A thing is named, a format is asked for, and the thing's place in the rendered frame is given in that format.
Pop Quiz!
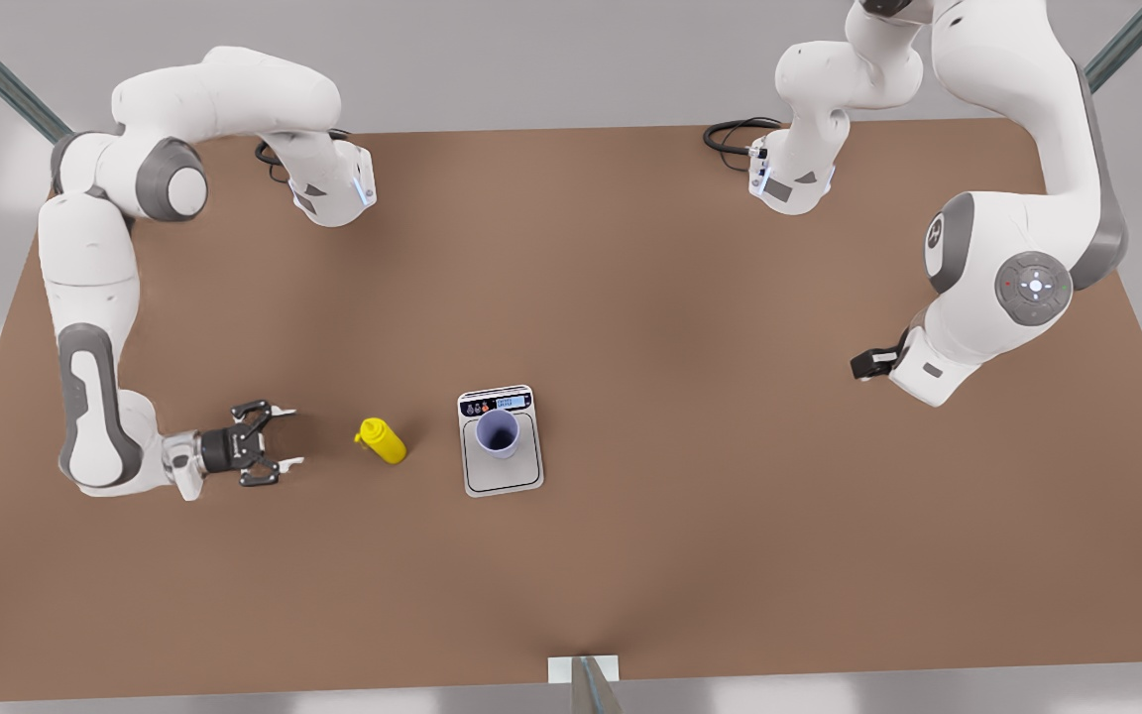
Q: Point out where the pale post foot plate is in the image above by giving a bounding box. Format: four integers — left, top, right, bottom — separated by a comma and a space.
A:
547, 655, 623, 686

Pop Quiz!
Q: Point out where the silver frame post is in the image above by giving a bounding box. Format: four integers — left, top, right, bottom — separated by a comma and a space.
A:
570, 654, 625, 714
0, 4, 75, 146
1084, 0, 1142, 94

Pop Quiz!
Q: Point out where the black cable loop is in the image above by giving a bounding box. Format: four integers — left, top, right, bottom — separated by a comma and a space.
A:
254, 128, 355, 185
702, 117, 787, 176

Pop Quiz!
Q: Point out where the lilac cup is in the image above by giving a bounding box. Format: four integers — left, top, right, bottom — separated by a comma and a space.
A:
476, 408, 521, 460

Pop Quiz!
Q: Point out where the grey kitchen scale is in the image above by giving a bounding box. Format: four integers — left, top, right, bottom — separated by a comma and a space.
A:
457, 385, 545, 498

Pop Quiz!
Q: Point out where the yellow sauce bottle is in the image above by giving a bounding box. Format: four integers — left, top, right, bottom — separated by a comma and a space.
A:
353, 416, 409, 466

